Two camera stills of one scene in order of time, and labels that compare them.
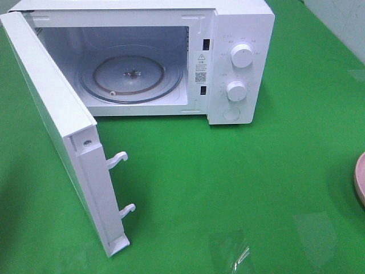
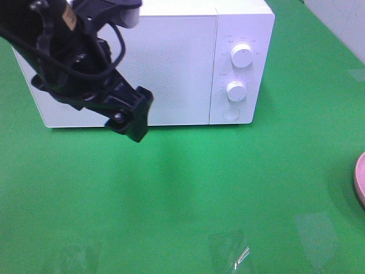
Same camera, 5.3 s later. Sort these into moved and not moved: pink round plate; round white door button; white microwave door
Moved: white microwave door
Not moved: round white door button; pink round plate
